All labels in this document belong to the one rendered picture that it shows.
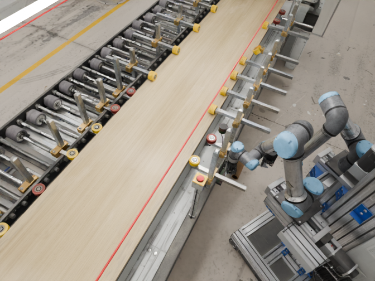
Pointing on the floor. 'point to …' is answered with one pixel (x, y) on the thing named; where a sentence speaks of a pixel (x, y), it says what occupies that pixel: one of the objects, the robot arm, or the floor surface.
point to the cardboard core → (238, 170)
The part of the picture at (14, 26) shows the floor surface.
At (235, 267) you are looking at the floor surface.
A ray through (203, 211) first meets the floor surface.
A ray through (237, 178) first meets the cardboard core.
